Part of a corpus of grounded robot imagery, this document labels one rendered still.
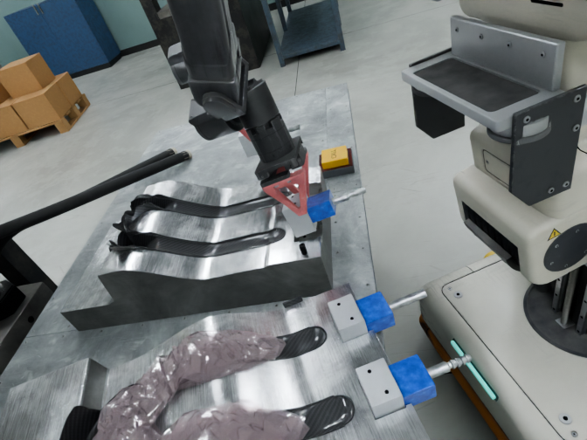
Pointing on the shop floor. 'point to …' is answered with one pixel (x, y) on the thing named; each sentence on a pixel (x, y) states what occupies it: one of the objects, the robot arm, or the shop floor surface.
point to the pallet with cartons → (36, 99)
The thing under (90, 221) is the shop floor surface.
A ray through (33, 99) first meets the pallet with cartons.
